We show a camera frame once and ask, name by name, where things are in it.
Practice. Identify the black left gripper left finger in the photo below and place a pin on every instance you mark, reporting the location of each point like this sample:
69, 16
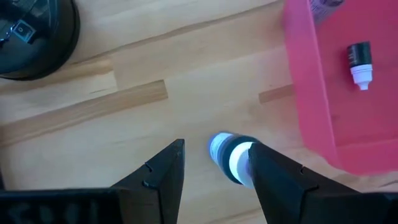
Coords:
155, 193

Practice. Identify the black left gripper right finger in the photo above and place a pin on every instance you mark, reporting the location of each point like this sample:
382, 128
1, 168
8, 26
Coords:
286, 196

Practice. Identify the small dark blue dropper bottle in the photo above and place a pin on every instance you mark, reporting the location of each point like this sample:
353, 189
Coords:
228, 155

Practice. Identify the large purple food coloring bottle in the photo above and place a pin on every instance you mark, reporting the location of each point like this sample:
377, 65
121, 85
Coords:
323, 9

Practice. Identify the pink translucent plastic bin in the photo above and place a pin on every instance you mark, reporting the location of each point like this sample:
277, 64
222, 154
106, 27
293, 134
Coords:
342, 118

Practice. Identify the small black dropper bottle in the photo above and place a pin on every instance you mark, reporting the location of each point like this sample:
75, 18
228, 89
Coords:
359, 56

